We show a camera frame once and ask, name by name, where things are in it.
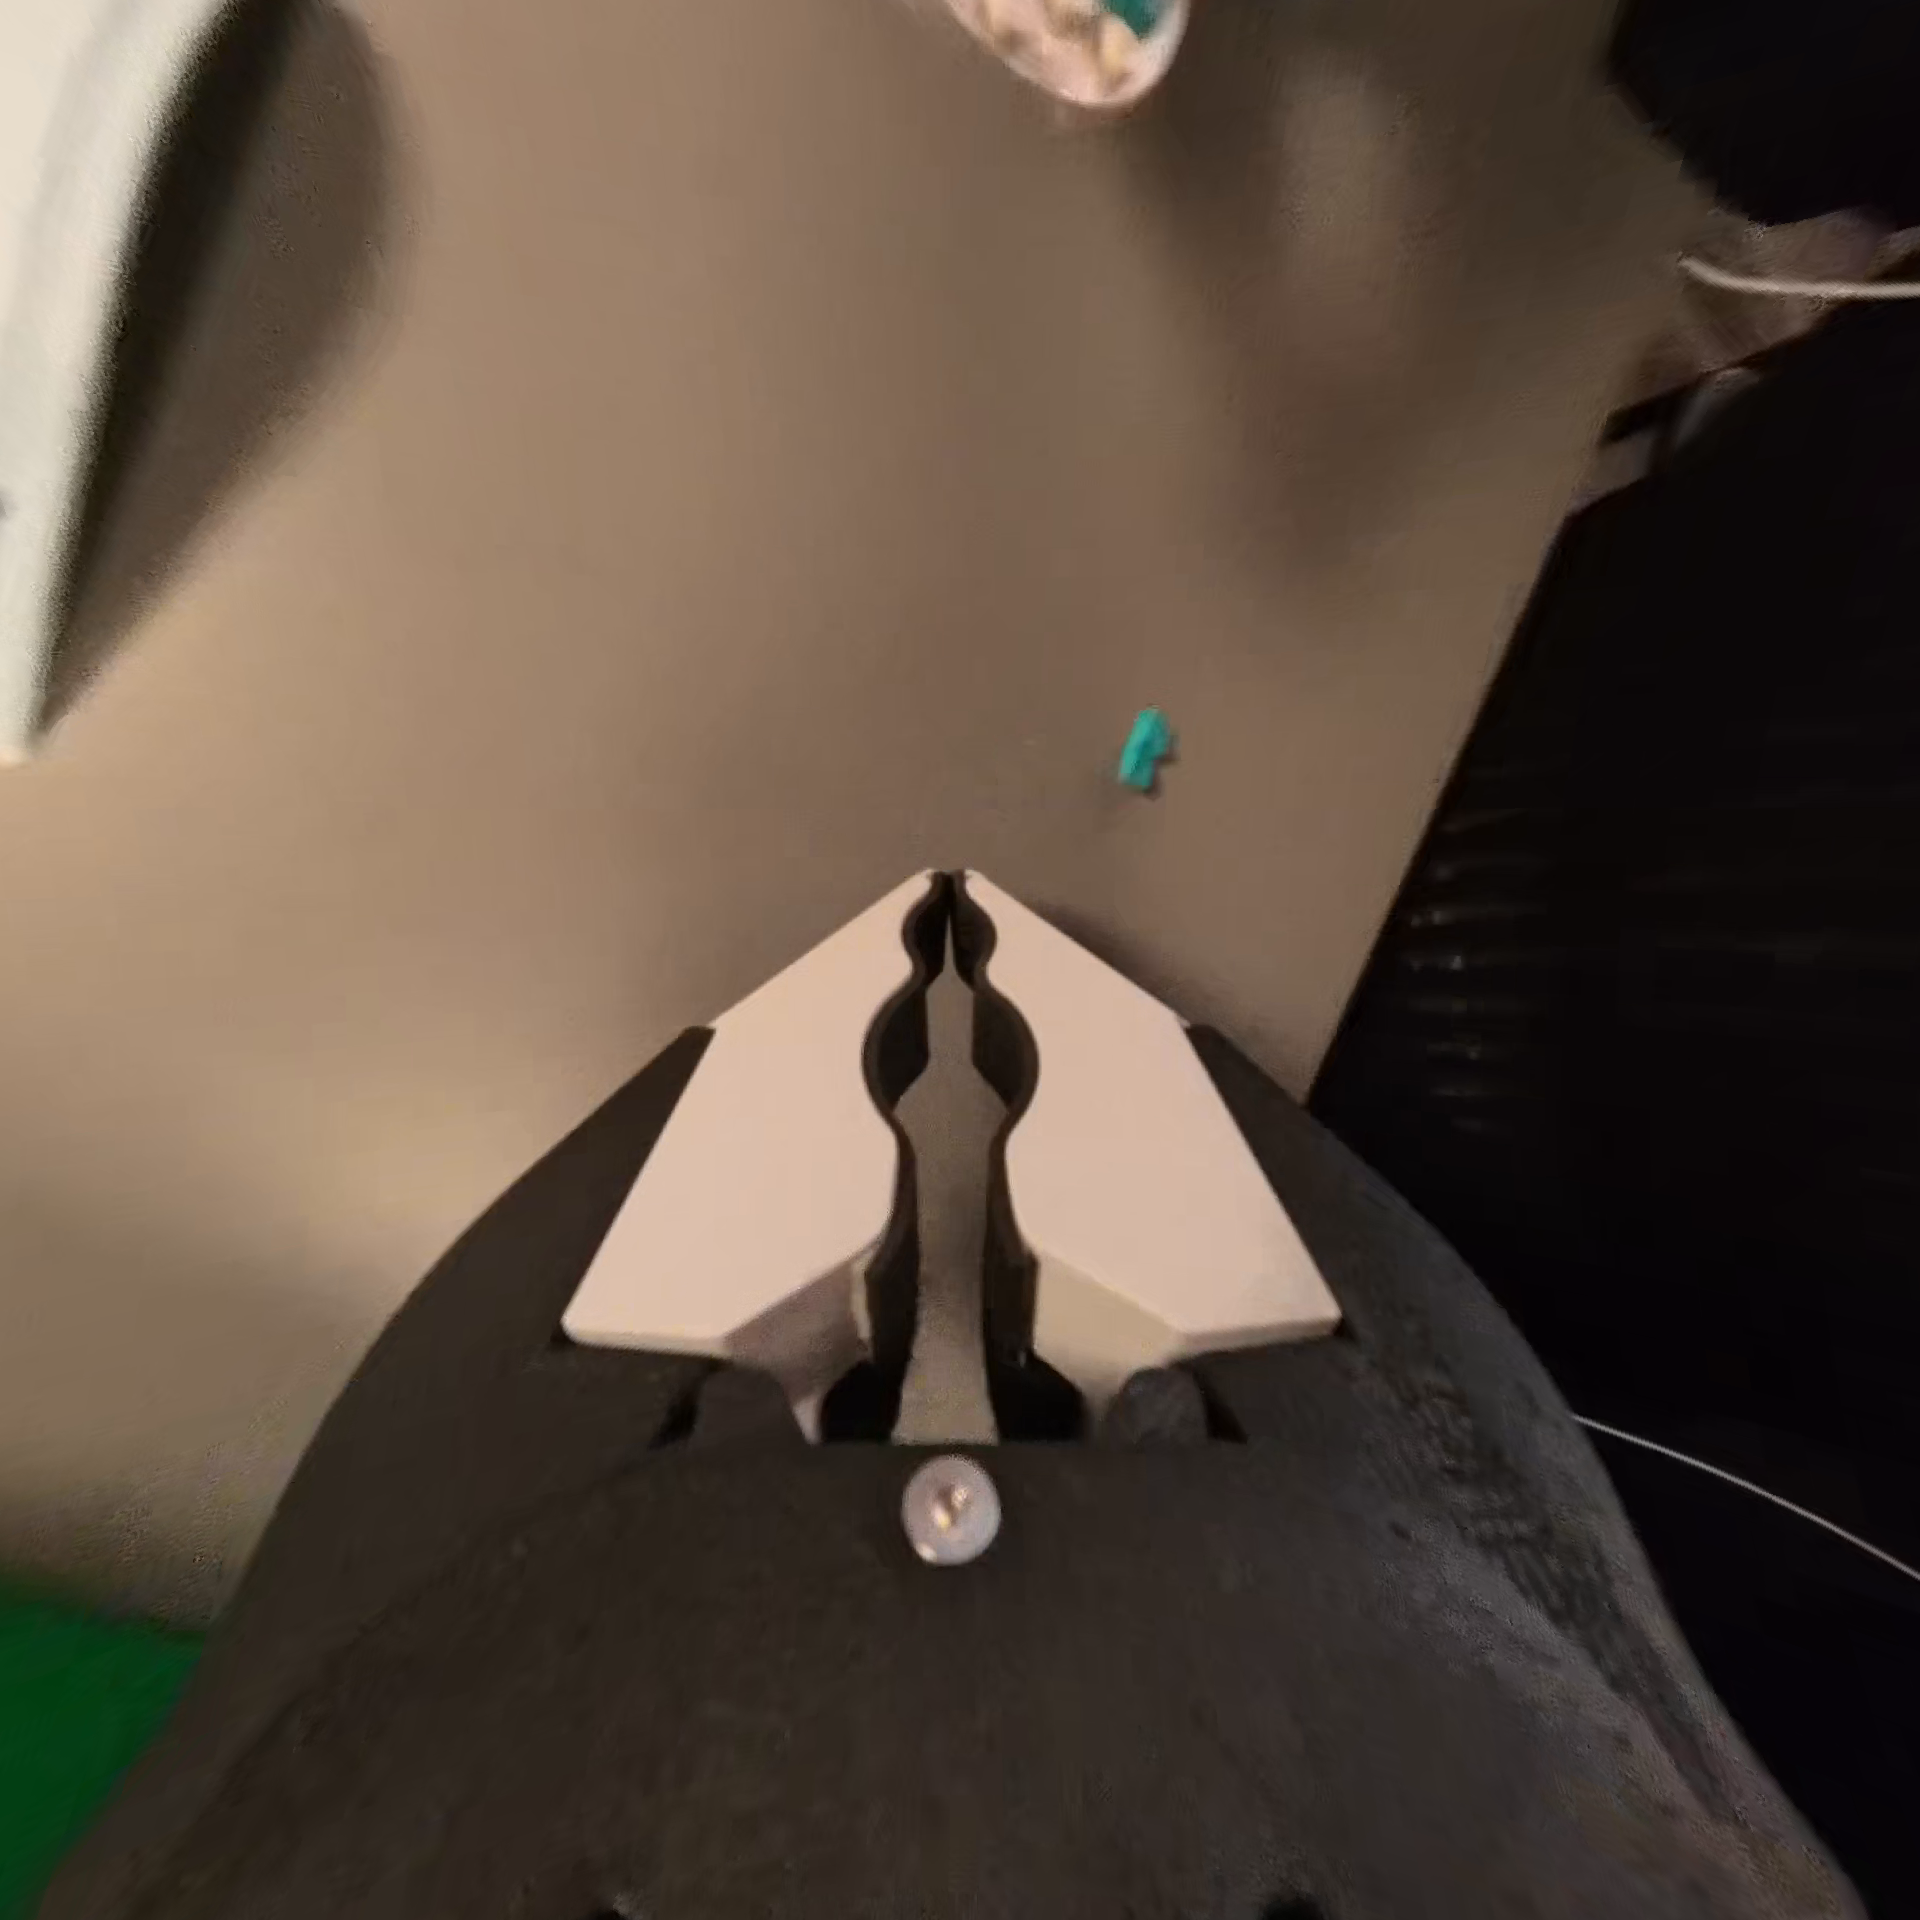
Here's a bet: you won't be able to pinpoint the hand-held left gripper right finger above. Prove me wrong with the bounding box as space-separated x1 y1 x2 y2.
958 867 1343 1434

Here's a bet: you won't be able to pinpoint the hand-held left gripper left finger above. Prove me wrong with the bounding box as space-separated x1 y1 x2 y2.
563 867 955 1443

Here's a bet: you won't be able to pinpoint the round white lego plate build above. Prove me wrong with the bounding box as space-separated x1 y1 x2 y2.
938 0 1194 110

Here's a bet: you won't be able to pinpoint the black mesh office chair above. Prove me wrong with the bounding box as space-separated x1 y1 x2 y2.
1305 300 1920 1920

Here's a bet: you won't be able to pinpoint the green plastic bin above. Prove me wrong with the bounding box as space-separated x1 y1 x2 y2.
0 1581 213 1920

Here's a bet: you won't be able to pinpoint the open light blue instruction booklet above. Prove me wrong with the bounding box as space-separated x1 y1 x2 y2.
0 0 288 771

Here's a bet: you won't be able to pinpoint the thin pale wire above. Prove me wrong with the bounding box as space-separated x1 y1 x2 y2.
1575 1417 1920 1584

